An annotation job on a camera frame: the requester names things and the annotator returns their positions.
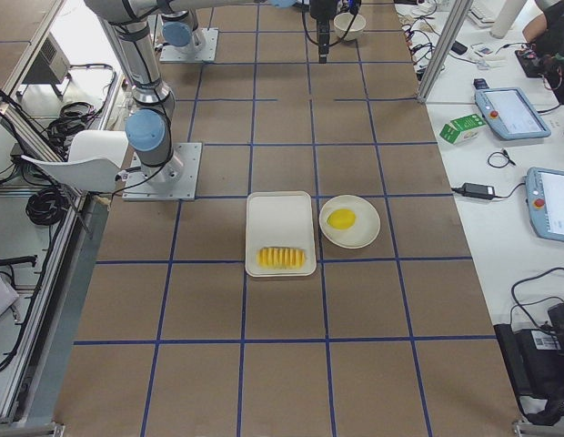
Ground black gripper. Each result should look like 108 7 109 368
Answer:
309 0 334 63

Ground cream bowl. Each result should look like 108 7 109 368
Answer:
333 12 367 42

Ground yellow lemon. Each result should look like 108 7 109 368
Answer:
327 208 357 230

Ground black smartphone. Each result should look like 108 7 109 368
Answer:
450 41 468 56

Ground green white carton box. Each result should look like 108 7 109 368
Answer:
439 114 485 145

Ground cream rectangular tray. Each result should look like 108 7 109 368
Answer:
245 191 317 278

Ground cream round plate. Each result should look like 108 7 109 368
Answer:
318 195 381 249

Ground blue teach pendant far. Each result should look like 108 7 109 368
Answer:
474 87 551 140

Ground blue teach pendant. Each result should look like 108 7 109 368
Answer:
525 168 564 242
474 87 551 140

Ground black power adapter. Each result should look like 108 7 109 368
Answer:
462 183 496 200

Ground white plastic chair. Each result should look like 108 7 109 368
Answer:
22 130 128 193

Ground blue teach pendant near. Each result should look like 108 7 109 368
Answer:
525 168 564 242

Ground aluminium frame post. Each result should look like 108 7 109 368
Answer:
418 0 472 103

